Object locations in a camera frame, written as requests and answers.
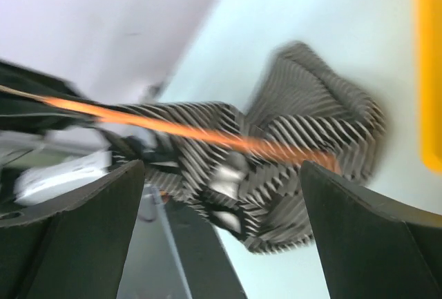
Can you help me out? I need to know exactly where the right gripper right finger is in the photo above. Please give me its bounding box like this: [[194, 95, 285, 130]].
[[300, 162, 441, 298]]

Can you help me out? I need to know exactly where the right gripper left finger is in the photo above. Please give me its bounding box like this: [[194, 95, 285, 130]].
[[1, 161, 144, 298]]

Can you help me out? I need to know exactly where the orange hanger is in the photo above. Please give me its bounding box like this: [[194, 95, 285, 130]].
[[1, 85, 342, 175]]

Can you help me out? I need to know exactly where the striped tank top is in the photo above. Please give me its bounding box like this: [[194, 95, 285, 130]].
[[103, 42, 385, 253]]

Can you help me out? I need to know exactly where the yellow plastic tray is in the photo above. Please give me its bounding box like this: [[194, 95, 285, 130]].
[[414, 0, 441, 173]]

